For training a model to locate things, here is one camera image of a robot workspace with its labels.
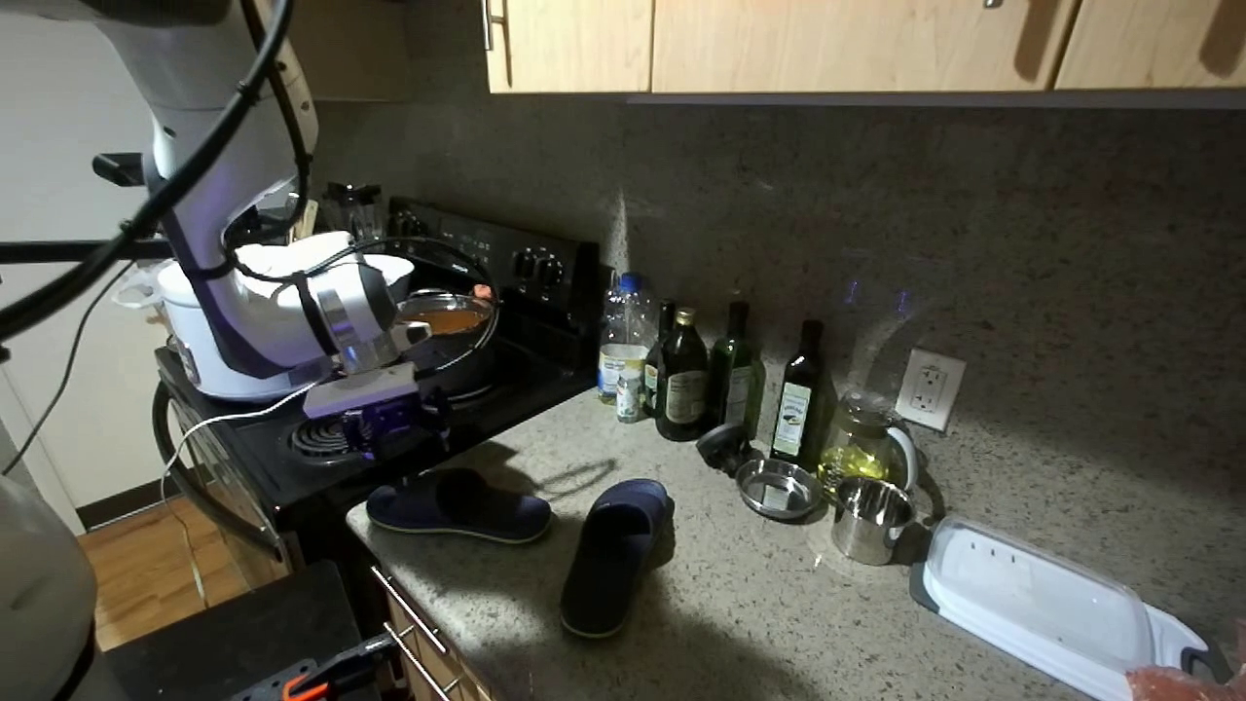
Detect white rice cooker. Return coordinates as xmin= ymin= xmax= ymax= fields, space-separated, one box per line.
xmin=133 ymin=248 xmax=329 ymax=406

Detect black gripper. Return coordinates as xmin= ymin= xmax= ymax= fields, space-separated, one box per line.
xmin=338 ymin=392 xmax=458 ymax=489

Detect small spice jar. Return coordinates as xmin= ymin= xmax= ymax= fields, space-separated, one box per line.
xmin=610 ymin=366 xmax=650 ymax=426

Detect white wall outlet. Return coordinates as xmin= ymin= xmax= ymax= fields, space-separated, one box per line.
xmin=892 ymin=345 xmax=970 ymax=435

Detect glass oil cruet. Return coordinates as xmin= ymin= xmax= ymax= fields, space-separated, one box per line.
xmin=813 ymin=289 xmax=922 ymax=489

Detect dark glass jar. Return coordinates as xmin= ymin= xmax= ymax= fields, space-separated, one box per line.
xmin=320 ymin=184 xmax=391 ymax=248

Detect thin grey cable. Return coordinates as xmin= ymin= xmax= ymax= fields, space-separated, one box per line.
xmin=0 ymin=262 xmax=142 ymax=482

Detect dark bottle gold cap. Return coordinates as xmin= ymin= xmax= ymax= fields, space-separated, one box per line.
xmin=656 ymin=304 xmax=711 ymax=445

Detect black measuring cup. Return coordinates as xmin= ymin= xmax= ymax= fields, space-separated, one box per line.
xmin=695 ymin=419 xmax=761 ymax=479

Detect black electric stove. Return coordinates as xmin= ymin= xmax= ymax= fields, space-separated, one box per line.
xmin=148 ymin=193 xmax=604 ymax=563

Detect dark oil bottle white label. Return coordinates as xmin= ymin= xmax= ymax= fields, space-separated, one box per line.
xmin=767 ymin=317 xmax=831 ymax=472

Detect steel bowl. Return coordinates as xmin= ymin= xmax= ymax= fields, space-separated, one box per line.
xmin=732 ymin=450 xmax=831 ymax=524

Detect dark glass bottle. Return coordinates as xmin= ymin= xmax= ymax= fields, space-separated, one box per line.
xmin=644 ymin=300 xmax=682 ymax=419

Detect metal cabinet handle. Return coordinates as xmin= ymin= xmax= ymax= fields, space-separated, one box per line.
xmin=474 ymin=0 xmax=514 ymax=92

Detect steel cup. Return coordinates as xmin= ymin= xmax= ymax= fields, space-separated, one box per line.
xmin=827 ymin=472 xmax=937 ymax=567

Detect light wood upper cabinets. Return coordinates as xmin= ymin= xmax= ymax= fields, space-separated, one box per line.
xmin=286 ymin=0 xmax=1246 ymax=105

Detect wooden base cabinet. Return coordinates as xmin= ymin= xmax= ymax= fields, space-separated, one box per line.
xmin=342 ymin=530 xmax=503 ymax=701

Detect green glass bottle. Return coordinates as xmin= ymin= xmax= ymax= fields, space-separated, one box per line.
xmin=708 ymin=300 xmax=767 ymax=440

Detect wooden knife block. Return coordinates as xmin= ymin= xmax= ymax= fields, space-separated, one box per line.
xmin=286 ymin=191 xmax=323 ymax=245

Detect black cart orange clamps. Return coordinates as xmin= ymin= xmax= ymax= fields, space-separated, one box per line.
xmin=103 ymin=558 xmax=405 ymax=701

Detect clear water bottle blue cap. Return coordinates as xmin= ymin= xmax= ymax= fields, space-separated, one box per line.
xmin=597 ymin=267 xmax=660 ymax=401

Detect white cutting board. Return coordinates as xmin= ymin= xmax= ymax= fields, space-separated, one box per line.
xmin=913 ymin=513 xmax=1229 ymax=701

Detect navy slipper green-edged sole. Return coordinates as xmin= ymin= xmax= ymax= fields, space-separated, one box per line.
xmin=362 ymin=463 xmax=556 ymax=548
xmin=556 ymin=474 xmax=676 ymax=641

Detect white power cord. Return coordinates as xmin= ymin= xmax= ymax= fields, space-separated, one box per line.
xmin=156 ymin=366 xmax=342 ymax=522

